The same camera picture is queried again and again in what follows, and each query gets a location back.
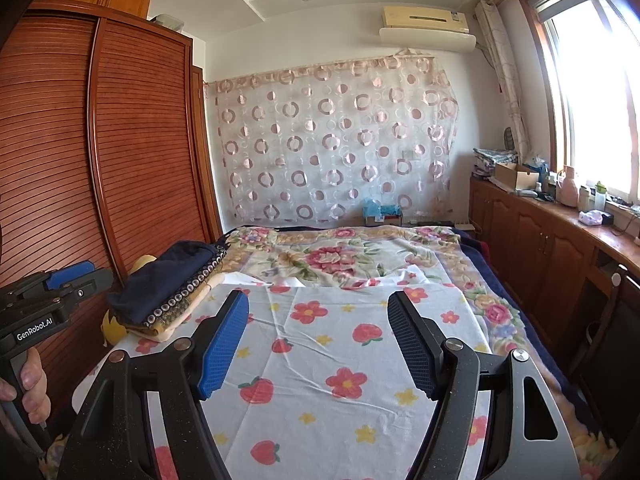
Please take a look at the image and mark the dark blue blanket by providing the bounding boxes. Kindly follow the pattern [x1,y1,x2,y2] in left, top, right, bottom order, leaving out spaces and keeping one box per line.
[450,226,583,401]

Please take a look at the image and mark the black circle-patterned garment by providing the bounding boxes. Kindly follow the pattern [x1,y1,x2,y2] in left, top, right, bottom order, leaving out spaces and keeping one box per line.
[141,241,233,329]

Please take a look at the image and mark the floral blanket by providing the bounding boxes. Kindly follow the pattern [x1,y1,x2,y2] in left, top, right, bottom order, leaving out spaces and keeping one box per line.
[219,224,618,480]

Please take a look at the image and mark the cardboard box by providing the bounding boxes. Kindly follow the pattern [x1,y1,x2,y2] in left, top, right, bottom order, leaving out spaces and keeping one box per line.
[493,161,541,192]

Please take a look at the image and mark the window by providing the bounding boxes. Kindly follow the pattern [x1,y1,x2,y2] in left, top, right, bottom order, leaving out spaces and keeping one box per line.
[519,0,640,207]

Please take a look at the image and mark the dark wooden chair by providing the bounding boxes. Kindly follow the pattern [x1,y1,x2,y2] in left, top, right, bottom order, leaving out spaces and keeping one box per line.
[569,261,640,455]

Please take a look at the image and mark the small printed carton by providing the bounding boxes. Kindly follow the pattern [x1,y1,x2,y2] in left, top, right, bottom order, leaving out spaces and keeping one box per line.
[364,211,404,227]

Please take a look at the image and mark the person's left hand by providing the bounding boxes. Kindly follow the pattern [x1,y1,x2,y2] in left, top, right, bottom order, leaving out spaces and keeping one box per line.
[0,346,51,432]

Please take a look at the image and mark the low wooden cabinet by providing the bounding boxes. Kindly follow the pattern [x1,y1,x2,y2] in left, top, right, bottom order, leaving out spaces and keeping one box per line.
[468,171,640,366]

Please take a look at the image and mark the wooden slatted wardrobe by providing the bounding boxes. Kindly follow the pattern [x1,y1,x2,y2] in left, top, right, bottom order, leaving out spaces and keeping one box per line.
[0,0,224,411]

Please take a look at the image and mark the navy printed t-shirt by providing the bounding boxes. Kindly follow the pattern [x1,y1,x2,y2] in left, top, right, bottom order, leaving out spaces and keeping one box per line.
[106,241,226,327]

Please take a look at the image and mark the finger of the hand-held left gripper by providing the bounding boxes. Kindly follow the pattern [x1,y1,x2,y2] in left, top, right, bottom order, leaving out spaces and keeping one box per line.
[59,267,115,307]
[42,260,97,292]

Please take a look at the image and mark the beige folded cloth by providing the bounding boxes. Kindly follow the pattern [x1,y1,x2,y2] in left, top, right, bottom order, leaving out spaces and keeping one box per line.
[126,280,217,344]

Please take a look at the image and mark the pale window curtain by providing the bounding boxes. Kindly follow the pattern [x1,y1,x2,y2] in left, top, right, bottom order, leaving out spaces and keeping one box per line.
[474,0,532,162]

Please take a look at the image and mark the pink thermos jug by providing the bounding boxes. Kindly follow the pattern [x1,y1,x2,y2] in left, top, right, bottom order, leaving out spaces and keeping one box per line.
[558,164,581,207]

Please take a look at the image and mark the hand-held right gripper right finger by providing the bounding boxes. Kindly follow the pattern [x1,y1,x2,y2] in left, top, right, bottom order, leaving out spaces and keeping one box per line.
[387,290,583,480]

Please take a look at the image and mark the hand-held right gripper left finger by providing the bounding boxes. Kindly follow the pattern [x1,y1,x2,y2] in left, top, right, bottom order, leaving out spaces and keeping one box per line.
[57,289,251,480]

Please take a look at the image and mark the circle-patterned sheer wall curtain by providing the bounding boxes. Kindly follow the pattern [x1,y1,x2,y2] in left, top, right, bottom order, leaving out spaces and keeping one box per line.
[204,54,461,224]

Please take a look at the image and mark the strawberry flower printed sheet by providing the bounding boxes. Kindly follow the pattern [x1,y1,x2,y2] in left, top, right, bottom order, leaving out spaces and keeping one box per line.
[71,279,495,480]

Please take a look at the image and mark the beige air conditioner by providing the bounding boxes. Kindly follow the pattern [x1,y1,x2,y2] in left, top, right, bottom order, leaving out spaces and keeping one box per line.
[382,4,471,34]

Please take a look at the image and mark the blue plastic bag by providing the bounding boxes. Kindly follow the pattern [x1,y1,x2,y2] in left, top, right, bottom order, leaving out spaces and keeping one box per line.
[362,197,404,217]

